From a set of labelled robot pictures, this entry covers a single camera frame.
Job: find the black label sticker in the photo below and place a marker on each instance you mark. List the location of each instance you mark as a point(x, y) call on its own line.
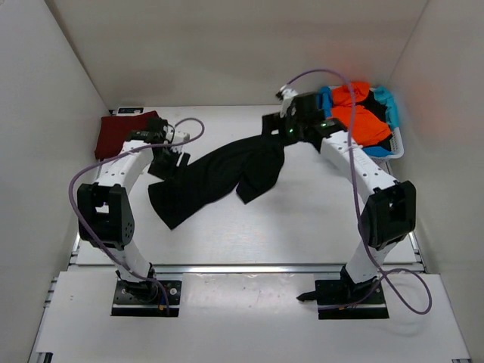
point(129, 110)

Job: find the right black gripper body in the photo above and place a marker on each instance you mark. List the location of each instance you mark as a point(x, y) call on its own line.
point(290, 128)

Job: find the white plastic laundry basket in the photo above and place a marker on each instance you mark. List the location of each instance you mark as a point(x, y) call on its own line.
point(385, 97)

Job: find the black t shirt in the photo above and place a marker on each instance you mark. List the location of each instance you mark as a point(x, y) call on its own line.
point(249, 166)

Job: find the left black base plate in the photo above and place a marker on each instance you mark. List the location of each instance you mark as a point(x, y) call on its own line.
point(146, 300)

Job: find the dark red t shirt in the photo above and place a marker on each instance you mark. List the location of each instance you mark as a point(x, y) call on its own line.
point(114, 131)

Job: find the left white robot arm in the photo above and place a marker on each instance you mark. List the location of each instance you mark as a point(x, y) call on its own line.
point(104, 211)

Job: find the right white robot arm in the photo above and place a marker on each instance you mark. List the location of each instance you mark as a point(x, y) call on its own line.
point(389, 211)

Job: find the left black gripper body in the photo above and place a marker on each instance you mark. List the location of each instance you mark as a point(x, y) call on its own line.
point(164, 165)

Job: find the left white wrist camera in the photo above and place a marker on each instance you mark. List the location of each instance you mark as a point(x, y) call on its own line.
point(178, 137)

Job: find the blue t shirt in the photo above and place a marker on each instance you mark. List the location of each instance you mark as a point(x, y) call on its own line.
point(325, 103)

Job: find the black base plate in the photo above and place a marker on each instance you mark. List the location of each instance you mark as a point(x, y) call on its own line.
point(342, 300)
point(146, 300)

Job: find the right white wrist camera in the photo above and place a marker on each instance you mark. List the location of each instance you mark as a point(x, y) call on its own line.
point(285, 95)

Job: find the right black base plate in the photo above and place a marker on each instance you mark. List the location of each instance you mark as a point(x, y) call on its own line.
point(342, 300)

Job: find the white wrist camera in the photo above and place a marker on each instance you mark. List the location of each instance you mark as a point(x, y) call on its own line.
point(178, 137)
point(285, 95)

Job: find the orange t shirt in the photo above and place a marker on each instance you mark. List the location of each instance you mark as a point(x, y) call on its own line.
point(369, 126)

